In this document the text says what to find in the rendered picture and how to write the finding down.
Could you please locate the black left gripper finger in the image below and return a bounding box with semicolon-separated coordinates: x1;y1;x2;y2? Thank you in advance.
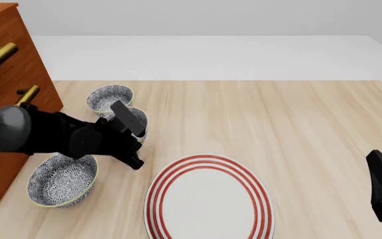
131;133;147;151

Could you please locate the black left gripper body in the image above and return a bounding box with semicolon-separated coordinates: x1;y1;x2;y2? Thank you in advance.
95;116;145;171

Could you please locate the black white patterned bowl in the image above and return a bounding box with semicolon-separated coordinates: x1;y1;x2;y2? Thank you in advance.
27;153;99;209
85;84;135;120
124;107;149;145

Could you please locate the white plate with red rings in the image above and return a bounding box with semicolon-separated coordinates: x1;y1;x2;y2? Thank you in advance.
143;153;276;239

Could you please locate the wooden cabinet drawer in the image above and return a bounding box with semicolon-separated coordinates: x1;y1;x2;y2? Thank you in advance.
0;53;62;118
0;9;42;83

